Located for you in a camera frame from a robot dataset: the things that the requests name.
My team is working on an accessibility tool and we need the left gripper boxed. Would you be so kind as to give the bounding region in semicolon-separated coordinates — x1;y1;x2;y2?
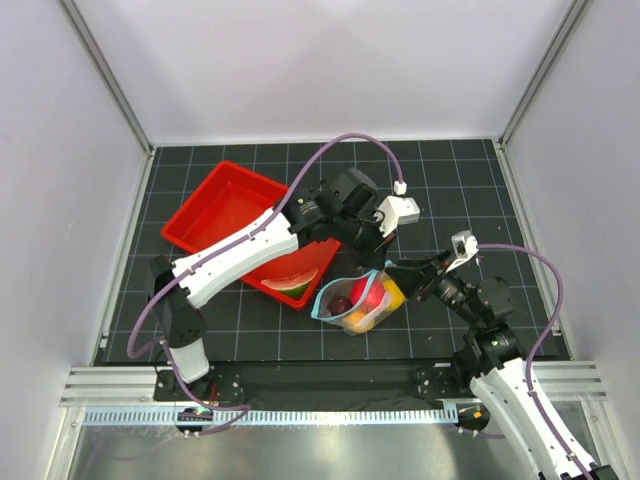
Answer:
332;208;397;271

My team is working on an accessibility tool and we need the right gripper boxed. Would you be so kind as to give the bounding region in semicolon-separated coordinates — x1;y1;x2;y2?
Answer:
385;247;482;327

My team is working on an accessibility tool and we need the yellow lemon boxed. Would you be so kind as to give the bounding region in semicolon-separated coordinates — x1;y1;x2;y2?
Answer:
383;279;406;312

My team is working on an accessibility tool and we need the red apple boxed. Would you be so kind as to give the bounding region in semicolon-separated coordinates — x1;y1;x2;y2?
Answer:
350;278;385;311

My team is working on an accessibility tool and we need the clear zip top bag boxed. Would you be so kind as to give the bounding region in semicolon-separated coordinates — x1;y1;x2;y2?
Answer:
311;270;406;335

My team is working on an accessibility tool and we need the dark plum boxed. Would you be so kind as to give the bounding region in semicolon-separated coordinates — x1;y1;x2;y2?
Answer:
327;295;353;316

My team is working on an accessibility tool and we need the orange peach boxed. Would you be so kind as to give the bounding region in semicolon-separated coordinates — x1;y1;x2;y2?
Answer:
343;311;375;334

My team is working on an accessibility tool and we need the red plastic tray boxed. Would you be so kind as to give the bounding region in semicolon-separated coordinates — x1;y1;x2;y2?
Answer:
161;160;340;310

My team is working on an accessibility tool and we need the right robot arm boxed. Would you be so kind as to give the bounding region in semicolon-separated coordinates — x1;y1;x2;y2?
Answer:
385;251;617;479

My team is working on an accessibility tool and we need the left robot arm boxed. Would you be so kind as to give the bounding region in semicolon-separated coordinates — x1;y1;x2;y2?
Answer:
145;168;398;400

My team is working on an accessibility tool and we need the black grid mat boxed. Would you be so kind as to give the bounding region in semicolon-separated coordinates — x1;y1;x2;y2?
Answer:
95;139;568;365

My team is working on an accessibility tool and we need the watermelon slice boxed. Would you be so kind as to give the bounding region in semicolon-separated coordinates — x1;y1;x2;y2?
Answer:
261;268;318;299

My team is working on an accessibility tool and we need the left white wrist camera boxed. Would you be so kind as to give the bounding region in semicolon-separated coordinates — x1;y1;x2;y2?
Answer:
376;195;420;237

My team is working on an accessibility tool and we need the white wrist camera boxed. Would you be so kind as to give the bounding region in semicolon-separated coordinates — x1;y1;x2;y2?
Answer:
446;230;479;273
376;195;420;237

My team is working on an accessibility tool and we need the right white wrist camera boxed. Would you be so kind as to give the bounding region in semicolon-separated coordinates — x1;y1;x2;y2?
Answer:
446;230;479;273

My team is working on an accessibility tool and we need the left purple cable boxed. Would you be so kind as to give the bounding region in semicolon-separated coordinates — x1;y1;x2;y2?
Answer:
127;132;407;434

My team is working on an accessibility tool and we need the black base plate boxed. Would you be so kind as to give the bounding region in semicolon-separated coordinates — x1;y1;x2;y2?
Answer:
152;357;501;412

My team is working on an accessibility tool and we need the slotted cable duct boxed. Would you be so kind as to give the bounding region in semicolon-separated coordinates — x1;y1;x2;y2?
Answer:
82;405;458;427

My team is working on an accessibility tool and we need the right aluminium frame post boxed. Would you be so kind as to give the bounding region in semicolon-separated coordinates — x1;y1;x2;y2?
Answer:
498;0;592;149

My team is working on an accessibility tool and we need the aluminium frame post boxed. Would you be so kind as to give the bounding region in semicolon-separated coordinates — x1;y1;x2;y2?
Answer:
498;0;592;149
57;0;153;156

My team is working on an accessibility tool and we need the left aluminium frame post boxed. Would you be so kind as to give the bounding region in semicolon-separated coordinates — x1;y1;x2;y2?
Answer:
57;0;153;156

